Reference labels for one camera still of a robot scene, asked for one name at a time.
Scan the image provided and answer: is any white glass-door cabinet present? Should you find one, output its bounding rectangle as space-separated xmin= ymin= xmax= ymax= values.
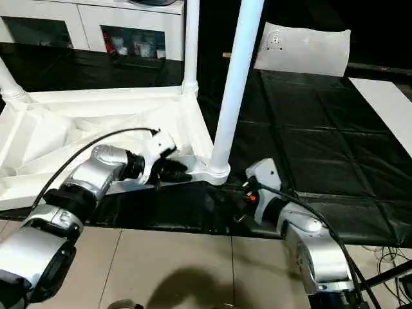
xmin=0 ymin=0 xmax=189 ymax=62

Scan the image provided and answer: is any white flat panel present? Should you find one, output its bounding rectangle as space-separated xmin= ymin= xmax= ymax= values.
xmin=253 ymin=22 xmax=353 ymax=79

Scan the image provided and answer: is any white sheet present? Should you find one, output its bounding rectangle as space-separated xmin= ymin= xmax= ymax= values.
xmin=348 ymin=77 xmax=412 ymax=160

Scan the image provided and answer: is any black work mat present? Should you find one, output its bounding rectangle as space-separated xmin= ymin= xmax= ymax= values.
xmin=0 ymin=42 xmax=412 ymax=248

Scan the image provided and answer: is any black cabinet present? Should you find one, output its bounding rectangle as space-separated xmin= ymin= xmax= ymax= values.
xmin=184 ymin=0 xmax=412 ymax=73

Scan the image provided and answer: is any white plastic table leg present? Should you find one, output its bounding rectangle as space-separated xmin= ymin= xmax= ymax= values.
xmin=182 ymin=0 xmax=202 ymax=97
xmin=209 ymin=0 xmax=267 ymax=180
xmin=0 ymin=55 xmax=30 ymax=105

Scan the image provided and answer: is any black folding stand leg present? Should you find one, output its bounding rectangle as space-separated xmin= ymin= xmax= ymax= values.
xmin=358 ymin=257 xmax=412 ymax=292

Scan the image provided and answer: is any grey bag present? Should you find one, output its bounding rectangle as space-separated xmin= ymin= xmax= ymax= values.
xmin=129 ymin=0 xmax=184 ymax=6

